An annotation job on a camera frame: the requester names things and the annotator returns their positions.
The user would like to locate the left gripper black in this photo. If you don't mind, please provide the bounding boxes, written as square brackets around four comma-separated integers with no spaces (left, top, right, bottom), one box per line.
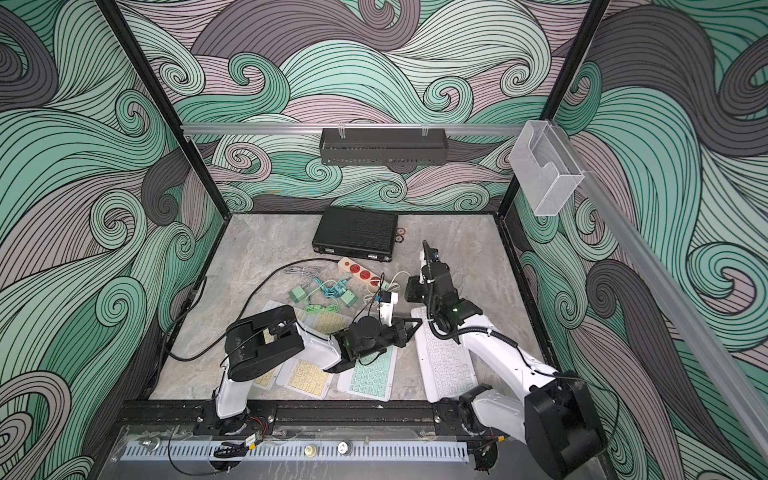
[352,320,421,365]

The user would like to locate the green keyboard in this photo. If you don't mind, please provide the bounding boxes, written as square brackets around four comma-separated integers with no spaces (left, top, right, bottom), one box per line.
[337,347,397,401]

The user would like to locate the teal cable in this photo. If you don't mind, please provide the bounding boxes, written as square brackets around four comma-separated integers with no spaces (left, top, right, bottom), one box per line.
[311,277,352,299]

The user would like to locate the yellow keyboard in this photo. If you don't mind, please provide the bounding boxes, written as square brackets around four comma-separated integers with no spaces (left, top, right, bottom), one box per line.
[277,311,352,400]
[253,300,283,391]

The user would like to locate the light green charger adapter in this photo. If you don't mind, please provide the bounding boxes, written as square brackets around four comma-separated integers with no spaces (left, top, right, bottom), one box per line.
[289,286,308,303]

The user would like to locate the white keyboard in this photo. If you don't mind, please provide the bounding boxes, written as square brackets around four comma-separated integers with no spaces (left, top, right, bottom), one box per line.
[410,306,478,403]

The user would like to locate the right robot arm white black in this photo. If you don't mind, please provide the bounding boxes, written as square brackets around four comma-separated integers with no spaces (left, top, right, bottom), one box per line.
[406,252,608,479]

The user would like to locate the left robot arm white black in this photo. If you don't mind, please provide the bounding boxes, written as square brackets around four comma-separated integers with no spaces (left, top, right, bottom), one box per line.
[213,305,423,422]

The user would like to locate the wooden power strip green plugs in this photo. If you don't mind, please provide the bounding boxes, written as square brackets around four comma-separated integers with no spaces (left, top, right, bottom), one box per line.
[338,257,388,290]

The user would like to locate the black flat box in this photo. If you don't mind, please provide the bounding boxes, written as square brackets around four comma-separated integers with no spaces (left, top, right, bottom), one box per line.
[312,207,398,262]

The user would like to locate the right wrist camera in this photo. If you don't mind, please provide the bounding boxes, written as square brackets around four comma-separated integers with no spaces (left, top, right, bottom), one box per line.
[420,240,439,284]

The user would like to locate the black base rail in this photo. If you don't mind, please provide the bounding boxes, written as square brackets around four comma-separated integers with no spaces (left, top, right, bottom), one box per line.
[113,399,595,438]

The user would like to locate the clear acrylic wall holder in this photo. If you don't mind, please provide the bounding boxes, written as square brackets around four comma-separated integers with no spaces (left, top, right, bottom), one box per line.
[508,120,584,217]

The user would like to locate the aluminium wall rail back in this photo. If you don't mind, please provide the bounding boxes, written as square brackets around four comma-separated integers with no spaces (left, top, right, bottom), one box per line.
[181,122,526,139]

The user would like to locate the aluminium wall rail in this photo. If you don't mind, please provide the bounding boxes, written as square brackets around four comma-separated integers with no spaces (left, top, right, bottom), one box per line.
[551,124,767,458]
[181,122,526,139]

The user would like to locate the black wall tray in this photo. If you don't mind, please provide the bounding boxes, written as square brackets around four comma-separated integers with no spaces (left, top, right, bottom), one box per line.
[319,127,449,167]

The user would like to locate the white slotted cable duct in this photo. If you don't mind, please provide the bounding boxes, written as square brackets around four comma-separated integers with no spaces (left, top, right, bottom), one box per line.
[119,440,469,463]

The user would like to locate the aluminium wall rail right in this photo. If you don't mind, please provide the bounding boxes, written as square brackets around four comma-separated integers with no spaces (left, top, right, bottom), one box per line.
[551,124,767,458]

